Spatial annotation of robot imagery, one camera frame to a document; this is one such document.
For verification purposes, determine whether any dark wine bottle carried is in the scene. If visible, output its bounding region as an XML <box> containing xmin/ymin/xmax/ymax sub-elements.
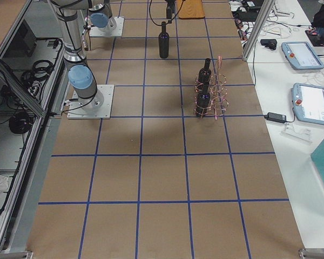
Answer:
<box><xmin>158</xmin><ymin>22</ymin><xmax>170</xmax><ymax>59</ymax></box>

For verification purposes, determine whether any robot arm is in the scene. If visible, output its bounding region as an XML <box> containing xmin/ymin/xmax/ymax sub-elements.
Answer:
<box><xmin>88</xmin><ymin>1</ymin><xmax>117</xmax><ymax>33</ymax></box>
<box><xmin>49</xmin><ymin>1</ymin><xmax>118</xmax><ymax>119</ymax></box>

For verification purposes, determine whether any wooden serving tray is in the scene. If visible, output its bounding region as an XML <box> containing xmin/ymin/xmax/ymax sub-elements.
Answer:
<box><xmin>176</xmin><ymin>0</ymin><xmax>205</xmax><ymax>19</ymax></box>

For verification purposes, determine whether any dark wine bottle far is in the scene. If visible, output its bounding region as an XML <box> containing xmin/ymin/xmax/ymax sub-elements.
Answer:
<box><xmin>198</xmin><ymin>58</ymin><xmax>211</xmax><ymax>84</ymax></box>

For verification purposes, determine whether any dark wine bottle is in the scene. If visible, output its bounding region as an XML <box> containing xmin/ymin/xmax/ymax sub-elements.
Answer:
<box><xmin>195</xmin><ymin>83</ymin><xmax>210</xmax><ymax>117</ymax></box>
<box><xmin>198</xmin><ymin>58</ymin><xmax>211</xmax><ymax>84</ymax></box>

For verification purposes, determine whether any dark wine bottle near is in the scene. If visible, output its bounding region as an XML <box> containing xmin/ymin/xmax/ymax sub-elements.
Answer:
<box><xmin>195</xmin><ymin>83</ymin><xmax>210</xmax><ymax>117</ymax></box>

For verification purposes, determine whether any black webcam device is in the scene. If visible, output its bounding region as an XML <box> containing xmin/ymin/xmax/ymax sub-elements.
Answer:
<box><xmin>260</xmin><ymin>39</ymin><xmax>277</xmax><ymax>50</ymax></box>

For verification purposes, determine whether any teach pendant far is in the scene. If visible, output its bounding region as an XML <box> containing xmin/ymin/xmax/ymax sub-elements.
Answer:
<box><xmin>281</xmin><ymin>42</ymin><xmax>324</xmax><ymax>70</ymax></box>

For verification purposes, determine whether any teach pendant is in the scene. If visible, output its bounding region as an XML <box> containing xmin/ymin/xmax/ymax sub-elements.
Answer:
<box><xmin>281</xmin><ymin>42</ymin><xmax>324</xmax><ymax>70</ymax></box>
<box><xmin>292</xmin><ymin>83</ymin><xmax>324</xmax><ymax>125</ymax></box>

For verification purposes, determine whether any black small power brick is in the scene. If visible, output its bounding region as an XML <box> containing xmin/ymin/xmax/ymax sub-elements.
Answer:
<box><xmin>264</xmin><ymin>112</ymin><xmax>287</xmax><ymax>124</ymax></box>

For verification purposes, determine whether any teach pendant near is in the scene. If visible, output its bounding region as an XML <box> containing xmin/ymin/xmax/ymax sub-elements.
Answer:
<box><xmin>292</xmin><ymin>83</ymin><xmax>324</xmax><ymax>125</ymax></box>

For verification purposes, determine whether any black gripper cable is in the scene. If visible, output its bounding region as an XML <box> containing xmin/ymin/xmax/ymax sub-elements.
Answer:
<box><xmin>148</xmin><ymin>0</ymin><xmax>176</xmax><ymax>27</ymax></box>

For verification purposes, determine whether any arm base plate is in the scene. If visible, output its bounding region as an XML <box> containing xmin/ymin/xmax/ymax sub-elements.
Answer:
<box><xmin>90</xmin><ymin>17</ymin><xmax>125</xmax><ymax>38</ymax></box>
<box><xmin>67</xmin><ymin>85</ymin><xmax>114</xmax><ymax>119</ymax></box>

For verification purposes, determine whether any aluminium frame post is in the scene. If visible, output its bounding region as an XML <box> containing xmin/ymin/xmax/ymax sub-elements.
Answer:
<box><xmin>242</xmin><ymin>0</ymin><xmax>275</xmax><ymax>61</ymax></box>

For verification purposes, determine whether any copper wire bottle basket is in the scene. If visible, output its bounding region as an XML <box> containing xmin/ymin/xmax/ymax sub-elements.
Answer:
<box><xmin>193</xmin><ymin>56</ymin><xmax>229</xmax><ymax>120</ymax></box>

